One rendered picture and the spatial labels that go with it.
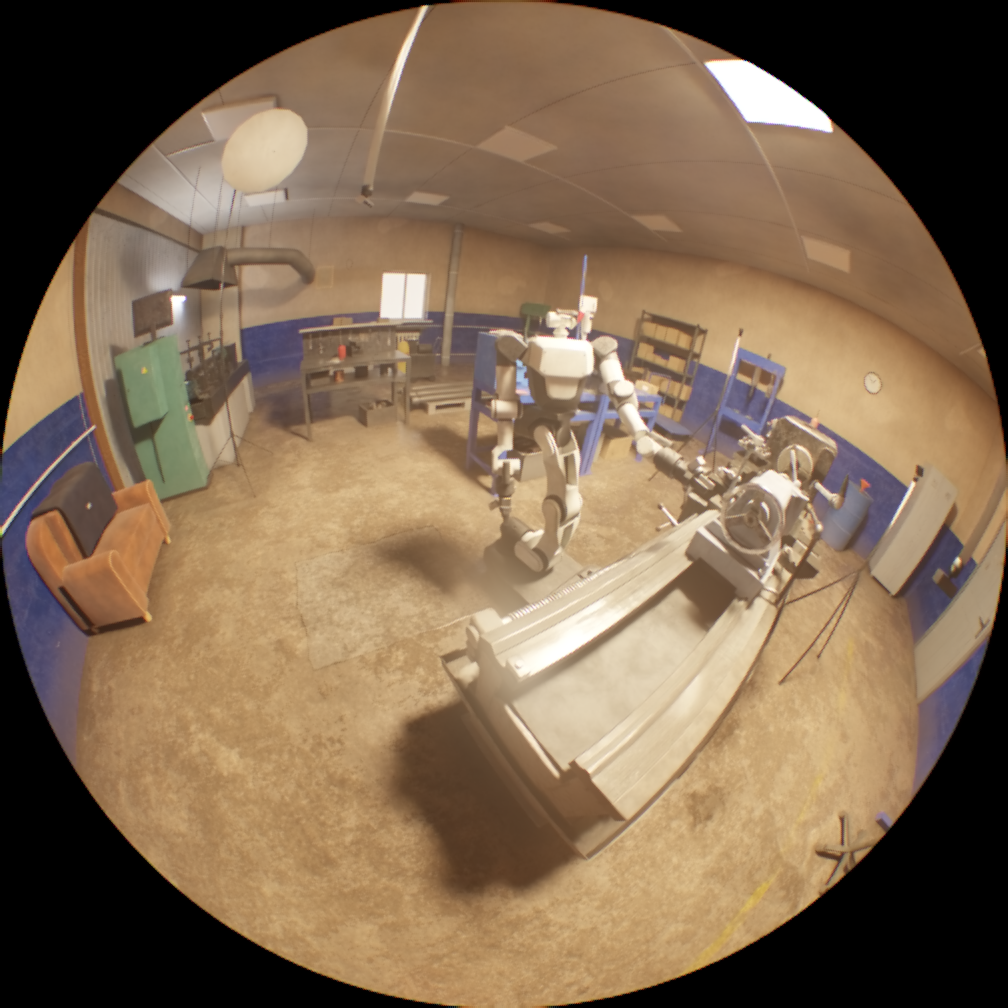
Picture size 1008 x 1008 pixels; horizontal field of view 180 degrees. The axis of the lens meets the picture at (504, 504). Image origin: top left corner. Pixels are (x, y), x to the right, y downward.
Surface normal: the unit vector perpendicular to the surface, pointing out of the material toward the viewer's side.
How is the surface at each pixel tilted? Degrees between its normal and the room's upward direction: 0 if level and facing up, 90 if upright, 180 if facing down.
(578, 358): 83
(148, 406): 90
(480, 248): 90
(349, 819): 0
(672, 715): 0
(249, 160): 127
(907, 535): 90
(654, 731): 0
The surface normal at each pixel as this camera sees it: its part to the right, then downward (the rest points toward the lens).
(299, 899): 0.13, -0.81
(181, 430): 0.54, 0.54
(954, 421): -0.83, 0.22
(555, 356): 0.11, 0.47
